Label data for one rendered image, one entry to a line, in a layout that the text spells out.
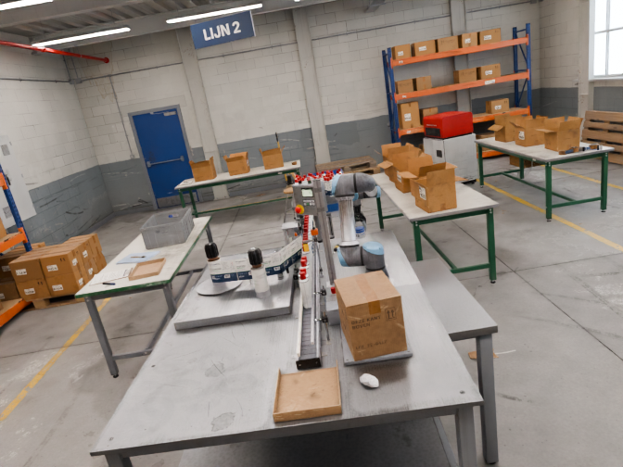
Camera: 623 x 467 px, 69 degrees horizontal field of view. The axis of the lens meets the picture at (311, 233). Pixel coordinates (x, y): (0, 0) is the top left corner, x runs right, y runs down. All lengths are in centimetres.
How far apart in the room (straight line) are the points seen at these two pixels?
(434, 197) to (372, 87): 638
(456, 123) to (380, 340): 628
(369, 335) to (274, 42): 871
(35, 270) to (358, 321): 493
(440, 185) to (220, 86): 695
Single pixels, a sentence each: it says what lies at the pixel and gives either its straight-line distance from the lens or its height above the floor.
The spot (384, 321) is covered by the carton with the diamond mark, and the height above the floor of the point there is 101.
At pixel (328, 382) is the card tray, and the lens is 200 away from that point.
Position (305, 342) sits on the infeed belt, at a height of 88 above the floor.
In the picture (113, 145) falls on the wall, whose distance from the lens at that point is 1097.
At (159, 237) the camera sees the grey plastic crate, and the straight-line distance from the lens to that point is 458.
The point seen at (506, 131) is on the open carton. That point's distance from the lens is 742.
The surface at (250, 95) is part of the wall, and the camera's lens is 1022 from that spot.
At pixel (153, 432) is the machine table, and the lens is 205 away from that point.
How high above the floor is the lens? 200
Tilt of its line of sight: 17 degrees down
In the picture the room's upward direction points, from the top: 10 degrees counter-clockwise
